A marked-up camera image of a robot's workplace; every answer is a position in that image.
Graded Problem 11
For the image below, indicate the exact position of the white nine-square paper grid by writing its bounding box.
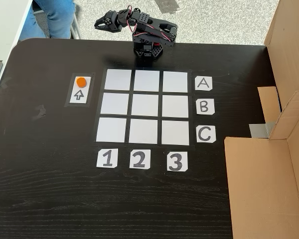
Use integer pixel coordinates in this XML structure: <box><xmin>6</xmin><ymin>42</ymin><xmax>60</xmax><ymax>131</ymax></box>
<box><xmin>94</xmin><ymin>67</ymin><xmax>194</xmax><ymax>147</ymax></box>

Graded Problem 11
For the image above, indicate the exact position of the metal chair leg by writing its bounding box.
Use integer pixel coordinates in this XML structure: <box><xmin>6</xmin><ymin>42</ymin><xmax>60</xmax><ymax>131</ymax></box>
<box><xmin>69</xmin><ymin>14</ymin><xmax>81</xmax><ymax>40</ymax></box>

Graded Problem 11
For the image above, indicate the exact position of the person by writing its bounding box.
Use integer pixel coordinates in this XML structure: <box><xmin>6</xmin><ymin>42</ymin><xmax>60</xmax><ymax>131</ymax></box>
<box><xmin>24</xmin><ymin>0</ymin><xmax>76</xmax><ymax>39</ymax></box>

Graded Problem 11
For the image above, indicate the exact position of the white arrow paper sheet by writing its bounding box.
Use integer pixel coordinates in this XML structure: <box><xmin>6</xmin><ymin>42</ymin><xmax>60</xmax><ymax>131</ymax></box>
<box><xmin>69</xmin><ymin>76</ymin><xmax>92</xmax><ymax>105</ymax></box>

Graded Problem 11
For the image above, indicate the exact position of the white furniture panel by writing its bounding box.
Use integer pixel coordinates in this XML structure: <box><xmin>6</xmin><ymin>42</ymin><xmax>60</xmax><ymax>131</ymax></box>
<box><xmin>0</xmin><ymin>0</ymin><xmax>34</xmax><ymax>62</ymax></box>

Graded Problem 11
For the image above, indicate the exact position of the paper label letter A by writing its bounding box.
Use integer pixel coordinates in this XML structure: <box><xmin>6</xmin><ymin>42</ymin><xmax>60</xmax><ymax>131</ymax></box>
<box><xmin>195</xmin><ymin>76</ymin><xmax>213</xmax><ymax>92</ymax></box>

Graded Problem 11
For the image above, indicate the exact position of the paper label letter B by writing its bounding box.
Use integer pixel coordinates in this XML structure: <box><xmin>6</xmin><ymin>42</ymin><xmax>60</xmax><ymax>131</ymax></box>
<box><xmin>195</xmin><ymin>99</ymin><xmax>215</xmax><ymax>115</ymax></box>

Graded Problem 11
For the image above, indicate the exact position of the paper label number 1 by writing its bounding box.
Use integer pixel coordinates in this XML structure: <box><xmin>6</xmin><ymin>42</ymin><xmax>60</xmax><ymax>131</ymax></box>
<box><xmin>96</xmin><ymin>148</ymin><xmax>118</xmax><ymax>169</ymax></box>

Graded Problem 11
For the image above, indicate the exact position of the paper label number 2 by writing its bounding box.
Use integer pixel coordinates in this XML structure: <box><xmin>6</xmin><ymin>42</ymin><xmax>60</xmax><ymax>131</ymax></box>
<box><xmin>129</xmin><ymin>149</ymin><xmax>151</xmax><ymax>170</ymax></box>

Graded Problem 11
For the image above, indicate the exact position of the paper label letter C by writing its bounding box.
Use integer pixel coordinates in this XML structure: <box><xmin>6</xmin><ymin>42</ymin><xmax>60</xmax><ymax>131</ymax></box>
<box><xmin>196</xmin><ymin>125</ymin><xmax>216</xmax><ymax>143</ymax></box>

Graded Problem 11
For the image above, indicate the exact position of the paper label number 3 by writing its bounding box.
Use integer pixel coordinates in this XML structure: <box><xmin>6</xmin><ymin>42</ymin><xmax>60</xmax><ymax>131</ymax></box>
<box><xmin>166</xmin><ymin>151</ymin><xmax>189</xmax><ymax>172</ymax></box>

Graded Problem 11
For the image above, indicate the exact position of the brown cardboard box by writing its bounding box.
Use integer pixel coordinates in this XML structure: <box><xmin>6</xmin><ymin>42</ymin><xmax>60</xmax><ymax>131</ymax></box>
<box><xmin>224</xmin><ymin>0</ymin><xmax>299</xmax><ymax>239</ymax></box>

